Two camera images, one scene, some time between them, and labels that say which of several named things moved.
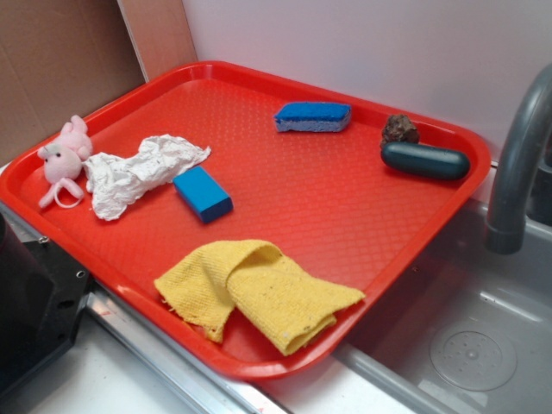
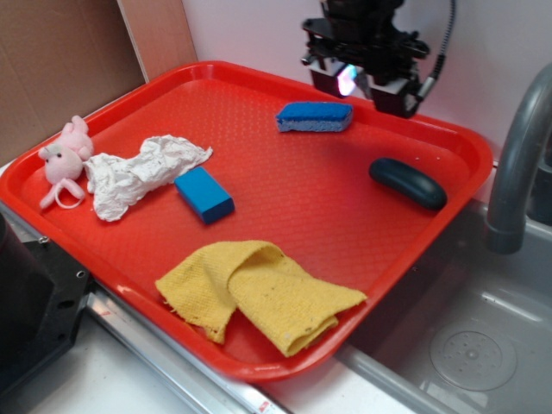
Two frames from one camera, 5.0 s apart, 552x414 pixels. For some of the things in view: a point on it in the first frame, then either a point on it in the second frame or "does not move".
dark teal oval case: x=423 y=160 to x=410 y=184
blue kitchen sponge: x=313 y=116 does not move
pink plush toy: x=62 y=161 does not move
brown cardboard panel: x=59 y=59 does not move
